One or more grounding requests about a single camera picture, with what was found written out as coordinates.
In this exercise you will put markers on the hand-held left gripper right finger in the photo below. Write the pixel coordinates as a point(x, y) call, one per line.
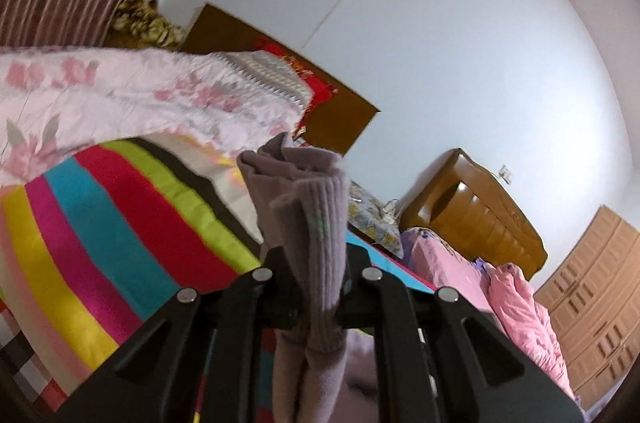
point(385, 328)

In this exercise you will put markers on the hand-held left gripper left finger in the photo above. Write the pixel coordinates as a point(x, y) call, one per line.
point(240, 328)

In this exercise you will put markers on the purple fleece pants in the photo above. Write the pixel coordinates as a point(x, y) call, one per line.
point(315, 228)

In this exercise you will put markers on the pink bed sheet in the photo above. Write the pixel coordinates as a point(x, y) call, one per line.
point(445, 263)

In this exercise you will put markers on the floral covered nightstand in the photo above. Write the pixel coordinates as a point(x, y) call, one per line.
point(372, 218)

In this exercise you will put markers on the glossy curved wooden headboard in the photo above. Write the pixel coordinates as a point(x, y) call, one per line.
point(475, 213)

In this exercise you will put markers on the rainbow striped blanket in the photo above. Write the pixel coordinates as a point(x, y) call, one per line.
point(100, 223)

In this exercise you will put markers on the light wooden wardrobe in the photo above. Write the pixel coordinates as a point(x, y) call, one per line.
point(595, 308)

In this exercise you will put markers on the checkered cloth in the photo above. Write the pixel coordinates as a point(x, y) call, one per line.
point(25, 353)

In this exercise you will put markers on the dark flat wooden headboard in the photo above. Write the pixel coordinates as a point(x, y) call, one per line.
point(345, 113)

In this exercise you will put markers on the pink floral quilt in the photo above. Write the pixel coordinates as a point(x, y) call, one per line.
point(125, 93)

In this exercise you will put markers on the red embroidered pillow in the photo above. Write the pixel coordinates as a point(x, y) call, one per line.
point(310, 75)

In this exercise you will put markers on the brown yellow patterned blanket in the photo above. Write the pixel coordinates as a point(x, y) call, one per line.
point(142, 23)

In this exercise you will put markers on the white wall socket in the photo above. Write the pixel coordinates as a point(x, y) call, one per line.
point(507, 173)

